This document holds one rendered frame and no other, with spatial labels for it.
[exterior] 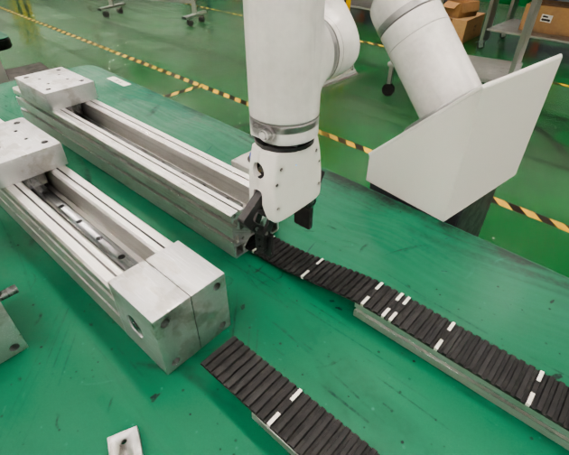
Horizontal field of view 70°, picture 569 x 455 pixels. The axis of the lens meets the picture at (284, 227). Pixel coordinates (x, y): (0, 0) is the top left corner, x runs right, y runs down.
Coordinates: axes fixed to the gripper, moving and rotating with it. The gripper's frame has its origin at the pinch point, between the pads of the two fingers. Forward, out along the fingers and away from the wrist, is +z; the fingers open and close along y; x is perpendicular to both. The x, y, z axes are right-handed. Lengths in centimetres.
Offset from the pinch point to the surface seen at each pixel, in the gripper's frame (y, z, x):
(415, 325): -1.0, 2.0, -22.2
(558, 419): -2.1, 2.1, -38.2
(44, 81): -2, -7, 71
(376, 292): 0.5, 2.1, -15.7
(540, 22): 470, 53, 78
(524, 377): 0.5, 2.1, -34.2
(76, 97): 1, -5, 63
